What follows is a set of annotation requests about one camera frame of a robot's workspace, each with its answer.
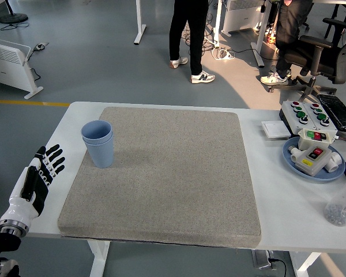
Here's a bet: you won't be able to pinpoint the white desk leg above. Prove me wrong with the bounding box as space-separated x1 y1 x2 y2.
133 0 147 45

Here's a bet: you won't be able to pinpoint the standing person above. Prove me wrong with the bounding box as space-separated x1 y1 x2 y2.
168 0 216 84

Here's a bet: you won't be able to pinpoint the black fan stand base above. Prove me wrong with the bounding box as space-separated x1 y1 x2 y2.
0 0 29 24

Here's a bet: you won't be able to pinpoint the white button control box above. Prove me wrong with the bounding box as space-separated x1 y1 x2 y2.
302 101 340 132
279 100 318 136

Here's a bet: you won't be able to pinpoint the white switch box red button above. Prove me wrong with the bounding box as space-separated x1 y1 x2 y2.
294 144 333 177

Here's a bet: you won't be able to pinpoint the seated person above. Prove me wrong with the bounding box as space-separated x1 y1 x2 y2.
260 0 317 86

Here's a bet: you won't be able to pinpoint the white wall switch plate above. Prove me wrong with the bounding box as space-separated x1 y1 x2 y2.
261 120 291 139

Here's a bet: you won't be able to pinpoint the blue plate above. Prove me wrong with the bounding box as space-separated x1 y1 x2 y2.
282 136 346 182

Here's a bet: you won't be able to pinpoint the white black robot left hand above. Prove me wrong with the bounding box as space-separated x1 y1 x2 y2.
0 144 66 229

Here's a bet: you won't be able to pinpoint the white pipe fitting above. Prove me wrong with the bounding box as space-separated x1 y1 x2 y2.
288 145 302 163
325 151 344 173

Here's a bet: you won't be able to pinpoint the blue ribbed cup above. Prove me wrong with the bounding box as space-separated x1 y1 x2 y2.
80 119 113 143
82 134 115 169

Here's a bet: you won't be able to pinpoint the black wrapped block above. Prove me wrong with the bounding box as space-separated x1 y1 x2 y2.
317 93 346 133

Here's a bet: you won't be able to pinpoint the grey-brown mat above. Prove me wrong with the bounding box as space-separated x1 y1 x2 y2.
57 106 262 249

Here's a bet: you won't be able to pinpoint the black office chair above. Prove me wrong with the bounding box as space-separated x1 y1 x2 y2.
266 17 346 102

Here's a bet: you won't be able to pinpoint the white panel heater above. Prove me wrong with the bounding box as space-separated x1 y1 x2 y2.
0 36 44 100
221 0 266 37

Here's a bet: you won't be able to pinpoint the clear bottle red cap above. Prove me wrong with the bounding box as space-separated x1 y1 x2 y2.
322 173 346 227

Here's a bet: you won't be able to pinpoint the white table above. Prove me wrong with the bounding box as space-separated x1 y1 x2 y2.
1 100 346 277

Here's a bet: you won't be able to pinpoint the white switch box green red buttons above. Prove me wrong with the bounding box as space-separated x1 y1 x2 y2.
297 128 338 151

